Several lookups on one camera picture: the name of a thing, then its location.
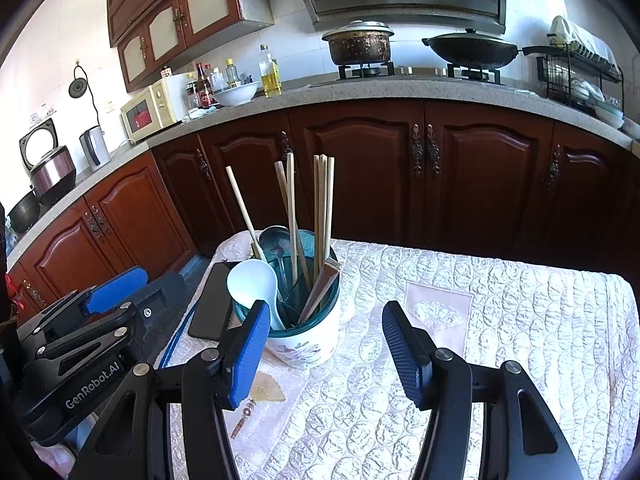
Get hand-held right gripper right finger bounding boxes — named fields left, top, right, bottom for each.
left=382, top=301, right=560, bottom=480

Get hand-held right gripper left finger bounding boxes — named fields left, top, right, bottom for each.
left=86, top=300, right=271, bottom=480

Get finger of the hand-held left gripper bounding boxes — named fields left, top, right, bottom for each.
left=16, top=266, right=151, bottom=344
left=34, top=272, right=189, bottom=362

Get white utensil holder blue rim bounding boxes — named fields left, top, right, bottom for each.
left=232, top=229, right=342, bottom=369

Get white ceramic soup spoon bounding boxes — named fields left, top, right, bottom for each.
left=227, top=260, right=287, bottom=332

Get dark brown chopstick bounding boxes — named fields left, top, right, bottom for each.
left=297, top=259, right=337, bottom=322
left=304, top=265, right=342, bottom=325

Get metal spoon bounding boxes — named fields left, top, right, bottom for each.
left=257, top=225, right=292, bottom=287

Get bundle of wooden chopsticks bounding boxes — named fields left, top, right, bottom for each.
left=225, top=152, right=337, bottom=291

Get black smartphone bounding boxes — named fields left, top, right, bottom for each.
left=188, top=261, right=242, bottom=341

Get white quilted tablecloth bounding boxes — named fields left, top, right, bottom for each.
left=155, top=237, right=640, bottom=480

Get black cooking pot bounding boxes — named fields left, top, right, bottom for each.
left=9, top=191, right=41, bottom=235

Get silver rice cooker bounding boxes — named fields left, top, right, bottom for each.
left=19, top=117, right=77, bottom=207

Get white electric kettle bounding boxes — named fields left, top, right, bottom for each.
left=79, top=125, right=112, bottom=168

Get cream microwave oven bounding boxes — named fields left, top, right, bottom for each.
left=120, top=80, right=185, bottom=145

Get wooden kitchen base cabinets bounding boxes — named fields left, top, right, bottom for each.
left=5, top=99, right=640, bottom=323

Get white container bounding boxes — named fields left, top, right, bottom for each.
left=162, top=74, right=190, bottom=121

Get dark sauce bottle red label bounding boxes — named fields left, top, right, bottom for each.
left=195, top=63, right=216, bottom=109

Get white mixing bowl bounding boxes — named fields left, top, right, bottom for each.
left=212, top=81, right=261, bottom=108

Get yellow cooking oil bottle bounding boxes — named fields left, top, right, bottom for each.
left=258, top=44, right=283, bottom=97

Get stone kitchen countertop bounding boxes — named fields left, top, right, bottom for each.
left=5, top=74, right=640, bottom=271

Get gas stove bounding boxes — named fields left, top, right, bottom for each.
left=337, top=62, right=503, bottom=86

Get brown cooking pot with lid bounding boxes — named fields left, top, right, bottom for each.
left=321, top=21, right=396, bottom=67

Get black wok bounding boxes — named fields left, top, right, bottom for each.
left=421, top=29, right=549, bottom=69

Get stacked white bowls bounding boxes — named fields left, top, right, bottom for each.
left=595, top=100, right=627, bottom=130

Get black dish rack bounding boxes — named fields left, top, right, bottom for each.
left=536, top=15, right=626, bottom=112

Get white dish cover cloth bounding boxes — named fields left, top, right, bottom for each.
left=549, top=15, right=616, bottom=64

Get blue cable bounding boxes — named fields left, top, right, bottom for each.
left=160, top=305, right=199, bottom=367

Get wooden wall cabinet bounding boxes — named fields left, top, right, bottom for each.
left=106, top=0, right=275, bottom=94

